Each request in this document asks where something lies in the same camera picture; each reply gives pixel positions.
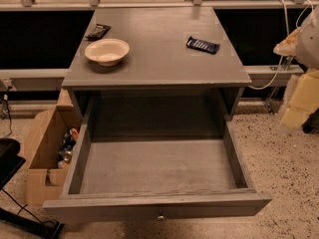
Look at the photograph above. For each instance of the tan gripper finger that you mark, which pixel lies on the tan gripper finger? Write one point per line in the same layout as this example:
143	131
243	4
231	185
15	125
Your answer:
287	47
301	100

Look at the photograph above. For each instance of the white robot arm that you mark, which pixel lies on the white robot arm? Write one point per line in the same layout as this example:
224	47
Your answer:
307	46

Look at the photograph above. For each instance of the grey open top drawer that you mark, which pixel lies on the grey open top drawer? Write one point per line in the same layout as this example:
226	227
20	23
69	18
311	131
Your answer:
140	178

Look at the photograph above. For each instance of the metal drawer knob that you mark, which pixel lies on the metal drawer knob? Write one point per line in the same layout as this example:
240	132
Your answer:
160	218

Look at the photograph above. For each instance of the grey cabinet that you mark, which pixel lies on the grey cabinet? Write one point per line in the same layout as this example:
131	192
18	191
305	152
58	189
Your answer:
161	88

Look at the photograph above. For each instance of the white bowl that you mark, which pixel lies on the white bowl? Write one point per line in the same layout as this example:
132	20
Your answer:
107	52

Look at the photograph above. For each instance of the colourful snack packets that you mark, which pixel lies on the colourful snack packets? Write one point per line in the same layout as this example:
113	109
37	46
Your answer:
69	140

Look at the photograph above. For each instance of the soda can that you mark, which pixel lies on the soda can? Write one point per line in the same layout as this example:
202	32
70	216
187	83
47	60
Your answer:
67	156

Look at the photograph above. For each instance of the cardboard box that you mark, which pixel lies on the cardboard box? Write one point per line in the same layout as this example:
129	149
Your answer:
45	179

